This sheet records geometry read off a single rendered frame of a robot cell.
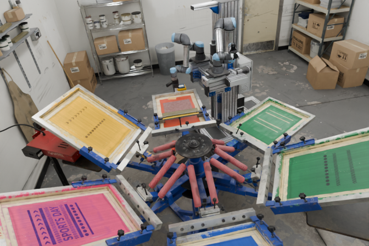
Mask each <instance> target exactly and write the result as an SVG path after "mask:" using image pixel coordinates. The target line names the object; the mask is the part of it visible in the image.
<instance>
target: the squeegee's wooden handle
mask: <svg viewBox="0 0 369 246"><path fill-rule="evenodd" d="M190 111H196V113H198V112H199V111H198V108H192V109H185V110H179V111H172V112H168V113H162V116H163V118H165V116H167V115H173V114H180V113H186V112H190Z"/></svg>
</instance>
